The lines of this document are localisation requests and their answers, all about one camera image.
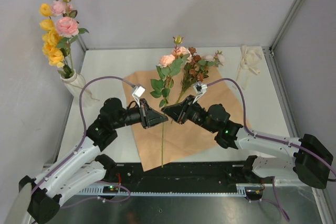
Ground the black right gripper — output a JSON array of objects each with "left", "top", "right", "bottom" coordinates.
[{"left": 161, "top": 95, "right": 216, "bottom": 134}]

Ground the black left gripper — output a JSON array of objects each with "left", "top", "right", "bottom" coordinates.
[{"left": 112, "top": 98, "right": 167, "bottom": 129}]

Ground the green and peach wrapping paper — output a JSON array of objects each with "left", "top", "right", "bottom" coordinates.
[{"left": 116, "top": 65, "right": 250, "bottom": 171}]

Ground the brown rose stem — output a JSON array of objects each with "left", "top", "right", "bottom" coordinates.
[{"left": 175, "top": 47, "right": 214, "bottom": 103}]

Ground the peach rose stem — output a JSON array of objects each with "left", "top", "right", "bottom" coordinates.
[{"left": 149, "top": 35, "right": 193, "bottom": 168}]

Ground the pale pink blossom stem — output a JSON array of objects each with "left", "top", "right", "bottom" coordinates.
[{"left": 201, "top": 50, "right": 225, "bottom": 67}]

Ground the cream printed ribbon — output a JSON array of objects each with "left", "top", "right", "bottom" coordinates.
[{"left": 236, "top": 45, "right": 263, "bottom": 90}]

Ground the pink peony stem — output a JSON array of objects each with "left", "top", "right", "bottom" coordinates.
[{"left": 55, "top": 3, "right": 89, "bottom": 79}]

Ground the yellow rose stem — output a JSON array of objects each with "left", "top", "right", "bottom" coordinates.
[{"left": 39, "top": 3, "right": 65, "bottom": 68}]

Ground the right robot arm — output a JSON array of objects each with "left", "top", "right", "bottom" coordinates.
[{"left": 162, "top": 95, "right": 333, "bottom": 189}]

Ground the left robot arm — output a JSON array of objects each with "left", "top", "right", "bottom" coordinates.
[{"left": 19, "top": 98, "right": 168, "bottom": 223}]

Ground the white ribbed ceramic vase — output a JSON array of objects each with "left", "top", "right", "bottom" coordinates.
[{"left": 60, "top": 71, "right": 99, "bottom": 108}]

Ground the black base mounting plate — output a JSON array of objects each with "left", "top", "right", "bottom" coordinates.
[{"left": 104, "top": 161, "right": 274, "bottom": 194}]

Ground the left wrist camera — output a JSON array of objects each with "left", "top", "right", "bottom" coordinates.
[{"left": 131, "top": 84, "right": 145, "bottom": 106}]

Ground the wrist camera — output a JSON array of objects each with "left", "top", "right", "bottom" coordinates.
[
  {"left": 193, "top": 81, "right": 207, "bottom": 103},
  {"left": 131, "top": 84, "right": 145, "bottom": 106}
]

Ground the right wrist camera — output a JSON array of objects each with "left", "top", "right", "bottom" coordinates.
[{"left": 193, "top": 81, "right": 207, "bottom": 103}]

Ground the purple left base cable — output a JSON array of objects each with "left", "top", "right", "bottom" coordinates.
[{"left": 60, "top": 180, "right": 131, "bottom": 209}]

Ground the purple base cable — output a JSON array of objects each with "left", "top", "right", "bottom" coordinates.
[
  {"left": 248, "top": 176, "right": 290, "bottom": 222},
  {"left": 60, "top": 180, "right": 131, "bottom": 209}
]

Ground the grey slotted cable duct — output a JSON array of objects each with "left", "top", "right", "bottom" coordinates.
[{"left": 78, "top": 183, "right": 274, "bottom": 197}]

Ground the right aluminium table rail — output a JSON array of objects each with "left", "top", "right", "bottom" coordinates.
[{"left": 262, "top": 46, "right": 302, "bottom": 137}]

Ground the left aluminium frame post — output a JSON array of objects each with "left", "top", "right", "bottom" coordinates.
[{"left": 38, "top": 0, "right": 87, "bottom": 51}]

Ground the aluminium frame post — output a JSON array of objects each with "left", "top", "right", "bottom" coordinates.
[
  {"left": 269, "top": 0, "right": 305, "bottom": 52},
  {"left": 38, "top": 0, "right": 87, "bottom": 51}
]

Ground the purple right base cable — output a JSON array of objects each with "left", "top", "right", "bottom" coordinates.
[{"left": 248, "top": 176, "right": 290, "bottom": 222}]

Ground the right aluminium frame post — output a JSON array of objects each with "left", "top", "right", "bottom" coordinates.
[{"left": 269, "top": 0, "right": 305, "bottom": 52}]

